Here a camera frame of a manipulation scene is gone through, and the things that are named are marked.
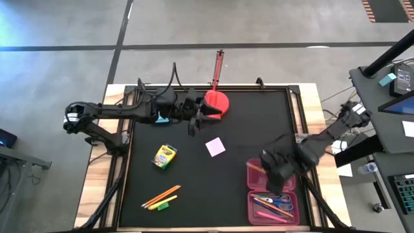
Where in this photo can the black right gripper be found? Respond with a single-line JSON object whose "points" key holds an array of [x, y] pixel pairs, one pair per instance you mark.
{"points": [[286, 161]]}

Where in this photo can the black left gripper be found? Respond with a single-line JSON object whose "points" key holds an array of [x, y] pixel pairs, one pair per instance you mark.
{"points": [[191, 106]]}

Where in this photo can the pink translucent pencil case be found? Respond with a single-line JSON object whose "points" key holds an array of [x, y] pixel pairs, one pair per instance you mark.
{"points": [[255, 184]]}

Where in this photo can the red desk lamp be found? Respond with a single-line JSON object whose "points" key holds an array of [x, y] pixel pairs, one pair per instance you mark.
{"points": [[221, 102]]}

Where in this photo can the yellow green crayon box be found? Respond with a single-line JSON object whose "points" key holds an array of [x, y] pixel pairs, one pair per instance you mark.
{"points": [[164, 157]]}

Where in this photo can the yellow highlighter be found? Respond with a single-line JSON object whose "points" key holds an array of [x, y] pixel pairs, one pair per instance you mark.
{"points": [[161, 203]]}

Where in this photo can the green eraser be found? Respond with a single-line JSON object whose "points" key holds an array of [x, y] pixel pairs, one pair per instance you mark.
{"points": [[163, 206]]}

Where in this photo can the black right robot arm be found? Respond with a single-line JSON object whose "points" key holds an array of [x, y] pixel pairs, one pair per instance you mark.
{"points": [[330, 132]]}

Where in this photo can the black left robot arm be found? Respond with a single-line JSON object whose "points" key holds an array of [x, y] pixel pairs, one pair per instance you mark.
{"points": [[113, 111]]}

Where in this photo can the teal calculator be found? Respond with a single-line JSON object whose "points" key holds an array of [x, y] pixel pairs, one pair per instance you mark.
{"points": [[161, 120]]}

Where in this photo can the red bar clamp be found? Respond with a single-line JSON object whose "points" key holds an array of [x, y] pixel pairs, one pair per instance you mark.
{"points": [[217, 71]]}

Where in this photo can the black table mat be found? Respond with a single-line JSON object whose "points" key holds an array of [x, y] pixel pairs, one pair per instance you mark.
{"points": [[194, 181]]}

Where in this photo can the white paper sheets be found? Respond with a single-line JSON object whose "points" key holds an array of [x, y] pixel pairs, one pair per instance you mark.
{"points": [[346, 170]]}

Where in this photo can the black beam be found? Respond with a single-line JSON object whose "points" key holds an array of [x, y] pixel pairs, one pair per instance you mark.
{"points": [[359, 150]]}

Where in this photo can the clear water bottle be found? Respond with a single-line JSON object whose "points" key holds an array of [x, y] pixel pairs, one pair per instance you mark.
{"points": [[367, 168]]}

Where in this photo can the caster wheel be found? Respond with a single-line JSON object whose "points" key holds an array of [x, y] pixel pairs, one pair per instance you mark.
{"points": [[378, 207]]}

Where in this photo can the grey side desk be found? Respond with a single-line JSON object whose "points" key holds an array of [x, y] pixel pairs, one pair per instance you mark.
{"points": [[372, 90], [385, 194]]}

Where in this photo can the keyboard with coloured keys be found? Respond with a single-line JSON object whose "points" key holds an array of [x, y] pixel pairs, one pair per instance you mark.
{"points": [[404, 194]]}

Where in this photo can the white paper sheet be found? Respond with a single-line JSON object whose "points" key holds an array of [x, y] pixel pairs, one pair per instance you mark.
{"points": [[409, 128]]}

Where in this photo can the blue lit screen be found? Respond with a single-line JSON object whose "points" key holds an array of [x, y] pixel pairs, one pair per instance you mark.
{"points": [[401, 106]]}

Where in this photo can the small teal box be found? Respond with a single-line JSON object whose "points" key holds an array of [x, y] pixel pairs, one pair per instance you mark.
{"points": [[387, 79]]}

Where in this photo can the black power adapter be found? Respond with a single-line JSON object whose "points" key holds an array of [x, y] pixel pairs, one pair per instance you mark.
{"points": [[402, 79]]}

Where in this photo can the black pole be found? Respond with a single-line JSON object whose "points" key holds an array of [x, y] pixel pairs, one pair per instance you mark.
{"points": [[388, 55]]}

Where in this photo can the blue lit device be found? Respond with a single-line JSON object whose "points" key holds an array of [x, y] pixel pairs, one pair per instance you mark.
{"points": [[6, 139]]}

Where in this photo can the dark mat striped edges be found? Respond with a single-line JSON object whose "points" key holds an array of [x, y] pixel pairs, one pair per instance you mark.
{"points": [[388, 9]]}

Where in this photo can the black diagonal frame strut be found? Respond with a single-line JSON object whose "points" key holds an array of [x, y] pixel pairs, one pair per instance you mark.
{"points": [[106, 197], [320, 200]]}

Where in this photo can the black aluminium table frame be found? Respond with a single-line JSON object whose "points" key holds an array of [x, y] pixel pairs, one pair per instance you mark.
{"points": [[258, 87]]}

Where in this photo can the black frame clamp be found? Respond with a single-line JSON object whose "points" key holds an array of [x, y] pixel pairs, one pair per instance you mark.
{"points": [[259, 82], [139, 82]]}

